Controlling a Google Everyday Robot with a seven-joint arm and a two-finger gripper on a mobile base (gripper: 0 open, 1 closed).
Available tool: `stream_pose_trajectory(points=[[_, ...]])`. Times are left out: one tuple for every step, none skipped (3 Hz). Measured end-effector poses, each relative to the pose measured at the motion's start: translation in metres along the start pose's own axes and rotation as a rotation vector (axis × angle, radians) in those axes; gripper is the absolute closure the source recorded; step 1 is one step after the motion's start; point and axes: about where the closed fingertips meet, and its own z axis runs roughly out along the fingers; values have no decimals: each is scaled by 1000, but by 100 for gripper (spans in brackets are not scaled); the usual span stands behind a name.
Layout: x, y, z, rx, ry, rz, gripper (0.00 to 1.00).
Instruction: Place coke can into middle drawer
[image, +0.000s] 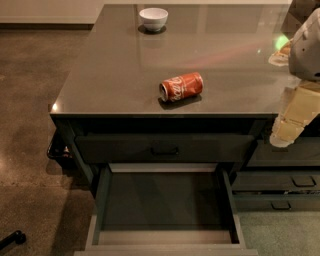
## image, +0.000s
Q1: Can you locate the closed top drawer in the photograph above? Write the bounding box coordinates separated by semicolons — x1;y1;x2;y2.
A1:
75;134;254;164

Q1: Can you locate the black drawer handle upper right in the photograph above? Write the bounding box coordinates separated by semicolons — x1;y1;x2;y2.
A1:
292;176;317;188

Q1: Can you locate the black wire basket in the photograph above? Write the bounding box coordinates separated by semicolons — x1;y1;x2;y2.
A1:
47;131;75;169

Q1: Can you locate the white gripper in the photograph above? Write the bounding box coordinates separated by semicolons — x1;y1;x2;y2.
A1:
268;8;320;148

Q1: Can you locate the black object on floor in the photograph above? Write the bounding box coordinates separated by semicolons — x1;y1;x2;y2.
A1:
0;230;26;250

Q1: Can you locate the black drawer handle lower right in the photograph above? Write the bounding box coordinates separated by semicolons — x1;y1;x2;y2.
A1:
271;201;291;211

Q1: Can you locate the right side drawer unit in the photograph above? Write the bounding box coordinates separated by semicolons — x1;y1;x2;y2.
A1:
232;119;320;211

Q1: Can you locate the black drawer handle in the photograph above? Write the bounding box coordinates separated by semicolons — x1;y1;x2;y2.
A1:
150;147;179;156
292;176;317;188
271;201;291;211

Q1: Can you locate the black top drawer handle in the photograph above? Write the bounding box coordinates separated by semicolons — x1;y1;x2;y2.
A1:
150;147;179;156

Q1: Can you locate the dark drawer cabinet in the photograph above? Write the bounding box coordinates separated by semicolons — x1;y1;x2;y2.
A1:
51;0;290;185

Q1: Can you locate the open middle drawer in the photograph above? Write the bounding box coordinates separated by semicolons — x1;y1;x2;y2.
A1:
74;164;258;256

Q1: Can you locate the white ceramic bowl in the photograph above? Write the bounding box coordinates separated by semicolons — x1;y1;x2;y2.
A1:
139;8;168;32

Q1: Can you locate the red coke can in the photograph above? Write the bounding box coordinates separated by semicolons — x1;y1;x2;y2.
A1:
159;72;204;102

